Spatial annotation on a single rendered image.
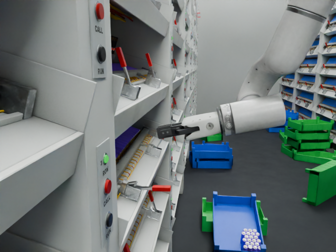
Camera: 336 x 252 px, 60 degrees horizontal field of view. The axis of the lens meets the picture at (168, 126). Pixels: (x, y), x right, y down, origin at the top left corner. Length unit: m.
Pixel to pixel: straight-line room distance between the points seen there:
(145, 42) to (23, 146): 0.78
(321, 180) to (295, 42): 1.22
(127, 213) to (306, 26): 0.54
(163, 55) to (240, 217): 0.86
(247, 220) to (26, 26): 1.30
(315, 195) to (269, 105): 1.15
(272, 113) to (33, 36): 0.60
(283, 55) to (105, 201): 0.53
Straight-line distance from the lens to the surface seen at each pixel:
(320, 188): 1.87
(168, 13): 0.98
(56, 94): 0.29
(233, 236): 1.39
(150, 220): 0.89
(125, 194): 0.58
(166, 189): 0.56
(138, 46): 0.99
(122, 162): 0.66
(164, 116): 0.99
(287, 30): 0.73
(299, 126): 2.66
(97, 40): 0.32
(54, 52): 0.30
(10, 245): 0.38
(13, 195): 0.21
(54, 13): 0.30
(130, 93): 0.52
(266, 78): 0.84
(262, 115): 0.76
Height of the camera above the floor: 0.78
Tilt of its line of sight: 12 degrees down
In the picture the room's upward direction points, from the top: straight up
